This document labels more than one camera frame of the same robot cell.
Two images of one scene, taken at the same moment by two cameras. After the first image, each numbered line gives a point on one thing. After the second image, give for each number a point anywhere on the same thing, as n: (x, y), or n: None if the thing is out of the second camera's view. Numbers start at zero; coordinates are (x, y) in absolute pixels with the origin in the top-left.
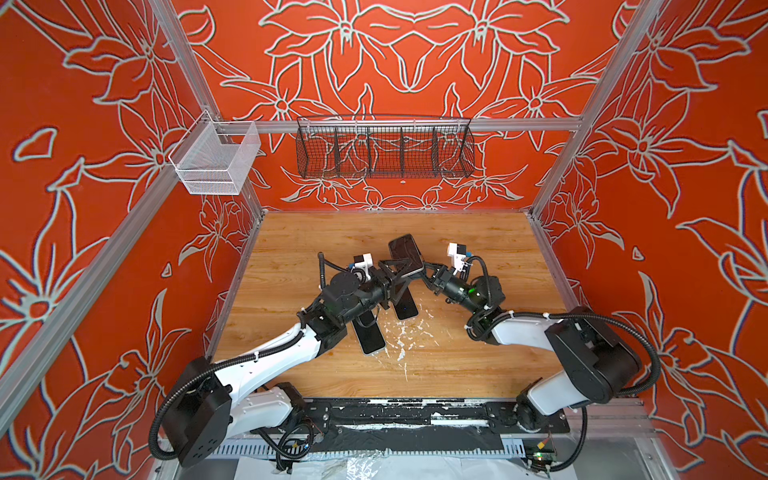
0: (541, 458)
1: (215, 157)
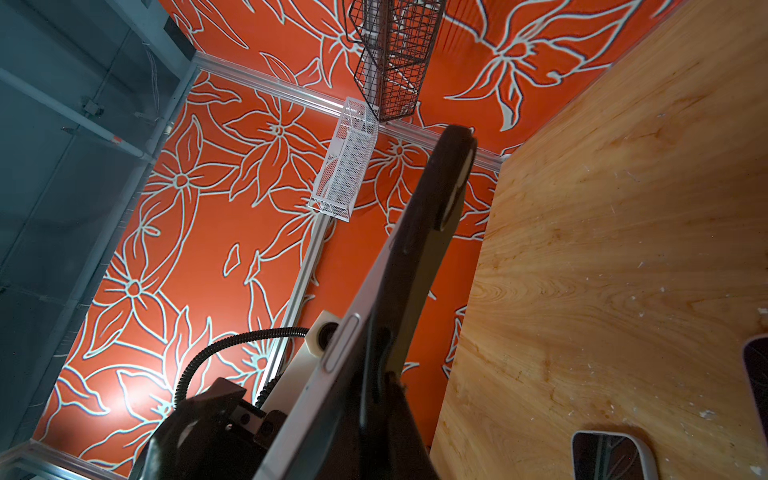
0: None
1: (349, 150)
